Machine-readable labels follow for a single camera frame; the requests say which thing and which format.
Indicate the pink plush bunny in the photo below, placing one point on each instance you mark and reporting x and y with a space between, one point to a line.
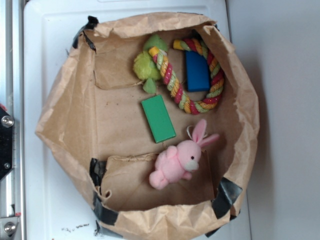
178 162

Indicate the brown paper bag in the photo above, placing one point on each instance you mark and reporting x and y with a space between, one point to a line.
94 124

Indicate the black metal bracket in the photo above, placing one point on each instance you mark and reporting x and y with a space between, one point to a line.
6 142

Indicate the green rectangular block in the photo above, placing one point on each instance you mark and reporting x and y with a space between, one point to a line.
158 119

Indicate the blue rectangular block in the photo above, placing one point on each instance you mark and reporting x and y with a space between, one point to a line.
197 72

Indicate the aluminium frame rail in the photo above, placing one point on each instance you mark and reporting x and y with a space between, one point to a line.
12 187

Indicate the white plastic tray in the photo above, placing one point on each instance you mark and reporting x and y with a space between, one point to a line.
55 210

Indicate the green plush toy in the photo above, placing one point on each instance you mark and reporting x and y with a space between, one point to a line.
144 66

